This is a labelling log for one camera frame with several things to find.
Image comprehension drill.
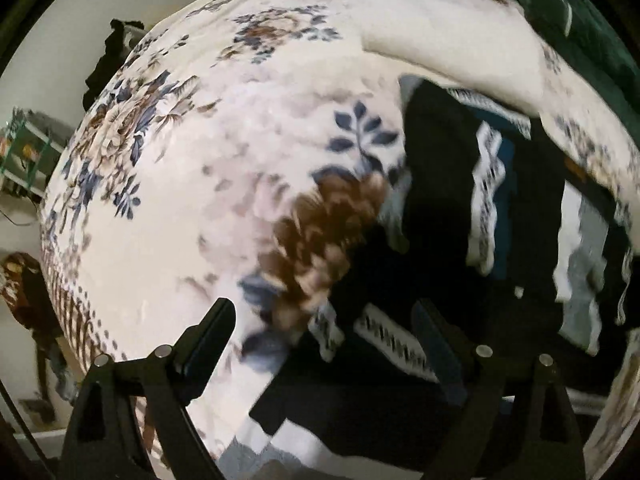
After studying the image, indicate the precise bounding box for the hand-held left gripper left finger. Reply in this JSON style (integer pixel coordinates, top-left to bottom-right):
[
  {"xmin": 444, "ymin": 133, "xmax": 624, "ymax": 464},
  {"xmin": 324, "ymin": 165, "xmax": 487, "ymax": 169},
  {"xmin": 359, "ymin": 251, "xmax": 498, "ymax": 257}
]
[{"xmin": 60, "ymin": 297, "xmax": 237, "ymax": 480}]

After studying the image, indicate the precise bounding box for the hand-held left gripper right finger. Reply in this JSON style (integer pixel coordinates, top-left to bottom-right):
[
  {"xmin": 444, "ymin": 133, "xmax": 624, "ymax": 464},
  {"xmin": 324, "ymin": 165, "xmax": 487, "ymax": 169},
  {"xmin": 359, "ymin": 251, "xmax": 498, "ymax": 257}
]
[{"xmin": 410, "ymin": 299, "xmax": 587, "ymax": 480}]

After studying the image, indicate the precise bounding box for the black patterned sweater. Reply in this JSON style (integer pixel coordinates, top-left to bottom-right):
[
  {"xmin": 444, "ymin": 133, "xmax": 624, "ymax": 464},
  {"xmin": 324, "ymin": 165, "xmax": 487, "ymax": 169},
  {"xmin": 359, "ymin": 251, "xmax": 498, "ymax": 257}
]
[{"xmin": 249, "ymin": 80, "xmax": 566, "ymax": 476}]

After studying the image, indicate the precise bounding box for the light grey-blue cloth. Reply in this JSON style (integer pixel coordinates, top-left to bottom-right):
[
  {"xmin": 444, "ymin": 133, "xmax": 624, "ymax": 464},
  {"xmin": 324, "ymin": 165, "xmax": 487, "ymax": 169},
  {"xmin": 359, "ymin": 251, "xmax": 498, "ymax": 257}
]
[{"xmin": 215, "ymin": 420, "xmax": 351, "ymax": 480}]

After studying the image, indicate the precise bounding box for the grey and white cloth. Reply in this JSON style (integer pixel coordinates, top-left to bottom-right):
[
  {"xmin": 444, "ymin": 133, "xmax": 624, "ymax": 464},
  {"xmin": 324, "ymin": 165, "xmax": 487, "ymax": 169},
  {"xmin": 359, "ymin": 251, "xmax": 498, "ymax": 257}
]
[{"xmin": 552, "ymin": 180, "xmax": 608, "ymax": 356}]

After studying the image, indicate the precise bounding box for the white floral blanket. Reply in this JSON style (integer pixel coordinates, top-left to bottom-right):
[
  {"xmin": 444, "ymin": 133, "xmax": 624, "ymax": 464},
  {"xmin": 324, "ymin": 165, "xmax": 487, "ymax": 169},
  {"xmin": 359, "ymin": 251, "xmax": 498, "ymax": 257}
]
[{"xmin": 37, "ymin": 0, "xmax": 640, "ymax": 480}]

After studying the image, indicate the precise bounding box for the brown patterned object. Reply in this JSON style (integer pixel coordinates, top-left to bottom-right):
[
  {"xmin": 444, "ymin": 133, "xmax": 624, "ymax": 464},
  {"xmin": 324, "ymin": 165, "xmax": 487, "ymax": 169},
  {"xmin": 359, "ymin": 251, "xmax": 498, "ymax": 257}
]
[{"xmin": 0, "ymin": 252, "xmax": 66, "ymax": 341}]

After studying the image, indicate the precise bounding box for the green metal rack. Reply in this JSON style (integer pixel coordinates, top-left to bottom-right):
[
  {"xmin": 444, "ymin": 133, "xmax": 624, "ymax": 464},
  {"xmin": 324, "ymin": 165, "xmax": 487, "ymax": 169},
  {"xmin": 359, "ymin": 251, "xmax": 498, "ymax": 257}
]
[{"xmin": 0, "ymin": 107, "xmax": 73, "ymax": 201}]

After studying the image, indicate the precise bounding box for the black hanging garment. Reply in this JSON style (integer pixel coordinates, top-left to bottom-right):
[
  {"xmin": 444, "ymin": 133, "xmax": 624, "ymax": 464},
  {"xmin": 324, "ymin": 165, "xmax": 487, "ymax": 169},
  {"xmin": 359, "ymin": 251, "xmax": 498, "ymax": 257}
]
[{"xmin": 82, "ymin": 19, "xmax": 146, "ymax": 108}]

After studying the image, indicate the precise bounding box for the dark green cloth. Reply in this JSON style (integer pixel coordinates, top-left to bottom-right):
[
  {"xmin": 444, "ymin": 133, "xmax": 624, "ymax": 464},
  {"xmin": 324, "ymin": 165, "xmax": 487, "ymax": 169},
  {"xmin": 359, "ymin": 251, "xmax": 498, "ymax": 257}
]
[{"xmin": 505, "ymin": 0, "xmax": 640, "ymax": 126}]

